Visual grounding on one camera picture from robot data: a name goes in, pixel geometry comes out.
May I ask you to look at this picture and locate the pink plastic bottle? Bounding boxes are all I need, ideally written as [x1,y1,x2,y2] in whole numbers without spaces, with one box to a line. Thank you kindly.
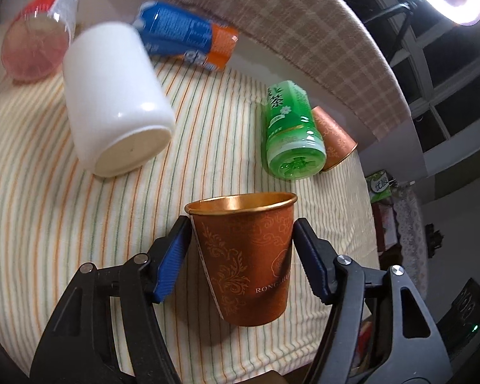
[1,0,81,81]

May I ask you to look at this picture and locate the striped towel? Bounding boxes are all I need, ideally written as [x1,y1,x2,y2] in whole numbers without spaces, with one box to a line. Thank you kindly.
[0,19,380,384]

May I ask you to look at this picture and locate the blue and orange snack packet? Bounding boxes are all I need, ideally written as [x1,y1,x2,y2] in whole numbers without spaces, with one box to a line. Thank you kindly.
[133,0,240,73]

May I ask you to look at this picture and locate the beige checkered cloth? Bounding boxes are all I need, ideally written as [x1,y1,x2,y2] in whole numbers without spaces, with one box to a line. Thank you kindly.
[56,0,414,145]

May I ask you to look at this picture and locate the white plastic jar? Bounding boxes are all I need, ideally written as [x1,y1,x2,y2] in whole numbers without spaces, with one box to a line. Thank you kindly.
[63,22,177,178]

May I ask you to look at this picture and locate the black device with green light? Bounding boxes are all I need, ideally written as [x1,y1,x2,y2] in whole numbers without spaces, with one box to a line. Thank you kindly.
[436,278,480,347]

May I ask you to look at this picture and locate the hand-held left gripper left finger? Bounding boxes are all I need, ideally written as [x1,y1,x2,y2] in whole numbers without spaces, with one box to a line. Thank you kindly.
[29,215,192,384]

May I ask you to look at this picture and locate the green tea bottle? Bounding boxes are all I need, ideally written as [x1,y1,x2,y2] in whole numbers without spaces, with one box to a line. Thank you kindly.
[261,80,327,180]

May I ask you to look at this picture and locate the lace cloth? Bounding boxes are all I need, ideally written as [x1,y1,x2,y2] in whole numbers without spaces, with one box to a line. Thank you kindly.
[392,186,429,300]

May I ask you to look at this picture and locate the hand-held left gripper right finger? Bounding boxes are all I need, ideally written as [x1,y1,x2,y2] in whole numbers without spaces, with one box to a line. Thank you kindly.
[292,218,453,384]

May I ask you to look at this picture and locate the brown patterned paper cup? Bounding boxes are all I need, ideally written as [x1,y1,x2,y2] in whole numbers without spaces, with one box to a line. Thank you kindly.
[184,193,297,327]
[311,106,358,173]

